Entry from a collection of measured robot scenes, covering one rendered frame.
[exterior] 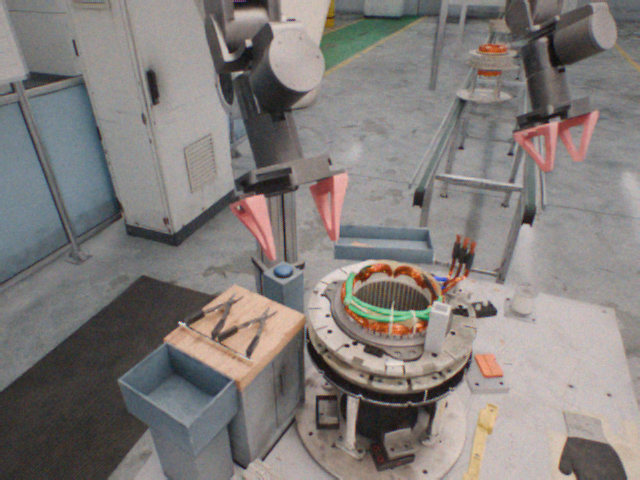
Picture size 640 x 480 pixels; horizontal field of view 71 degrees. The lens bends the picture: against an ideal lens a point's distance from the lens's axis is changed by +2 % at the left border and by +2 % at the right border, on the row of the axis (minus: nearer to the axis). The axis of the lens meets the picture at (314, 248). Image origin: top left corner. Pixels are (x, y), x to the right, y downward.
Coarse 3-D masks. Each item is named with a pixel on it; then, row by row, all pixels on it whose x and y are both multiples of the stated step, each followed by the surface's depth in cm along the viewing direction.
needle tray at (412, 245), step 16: (352, 224) 119; (336, 240) 120; (352, 240) 120; (368, 240) 120; (384, 240) 120; (400, 240) 120; (416, 240) 120; (336, 256) 112; (352, 256) 112; (368, 256) 111; (384, 256) 111; (400, 256) 110; (416, 256) 110; (432, 256) 110
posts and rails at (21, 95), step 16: (64, 80) 258; (80, 80) 267; (0, 96) 227; (16, 96) 233; (32, 96) 241; (32, 128) 244; (48, 160) 257; (48, 176) 259; (64, 208) 274; (64, 224) 277; (80, 240) 290; (48, 256) 271; (32, 272) 262; (0, 288) 246
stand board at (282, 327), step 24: (240, 288) 96; (216, 312) 89; (240, 312) 89; (288, 312) 89; (168, 336) 84; (192, 336) 84; (240, 336) 84; (264, 336) 84; (288, 336) 85; (216, 360) 79; (264, 360) 79; (240, 384) 75
